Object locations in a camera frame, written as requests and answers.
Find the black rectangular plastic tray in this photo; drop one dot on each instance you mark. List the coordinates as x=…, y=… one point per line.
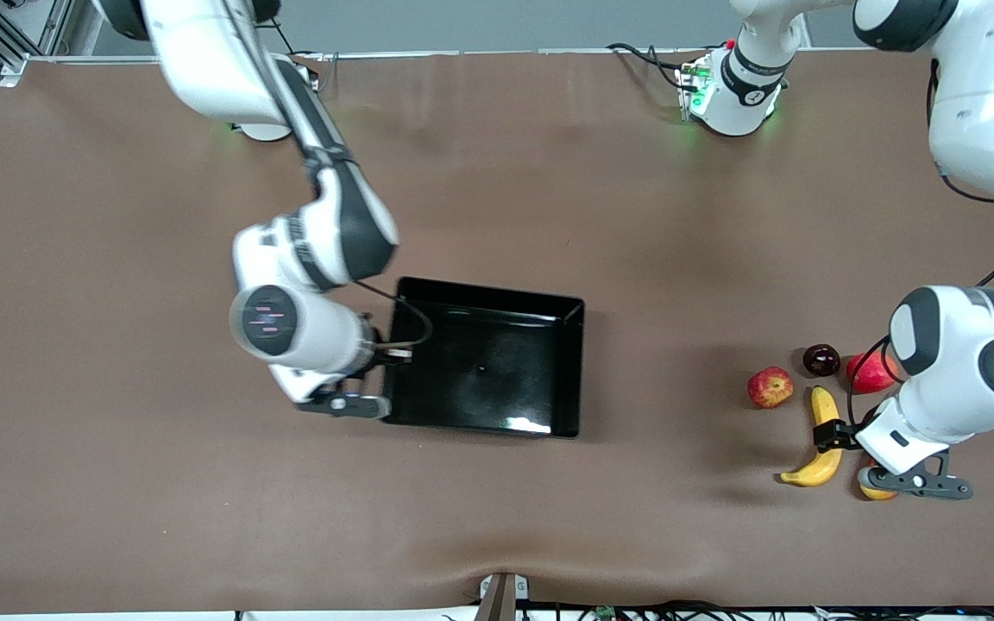
x=480, y=371

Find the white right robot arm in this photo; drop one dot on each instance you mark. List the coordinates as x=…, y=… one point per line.
x=221, y=69

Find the grey metal table bracket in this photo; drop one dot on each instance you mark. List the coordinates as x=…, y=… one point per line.
x=503, y=595

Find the dark purple plum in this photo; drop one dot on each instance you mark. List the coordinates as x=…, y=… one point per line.
x=821, y=360

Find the red yellow mango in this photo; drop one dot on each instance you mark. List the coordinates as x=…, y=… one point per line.
x=875, y=492

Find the brown table cover mat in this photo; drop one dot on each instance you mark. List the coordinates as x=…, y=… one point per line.
x=160, y=483

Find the yellow banana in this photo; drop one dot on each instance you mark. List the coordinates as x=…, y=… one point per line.
x=823, y=466

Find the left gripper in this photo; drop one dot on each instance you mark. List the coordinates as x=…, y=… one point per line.
x=832, y=435

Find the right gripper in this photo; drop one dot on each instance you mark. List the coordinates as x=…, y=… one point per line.
x=375, y=361

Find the small red yellow apple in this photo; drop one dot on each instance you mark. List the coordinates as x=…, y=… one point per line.
x=770, y=387

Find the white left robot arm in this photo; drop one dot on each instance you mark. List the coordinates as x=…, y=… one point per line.
x=980, y=86

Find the aluminium frame profile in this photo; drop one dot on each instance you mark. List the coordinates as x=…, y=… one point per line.
x=5, y=34

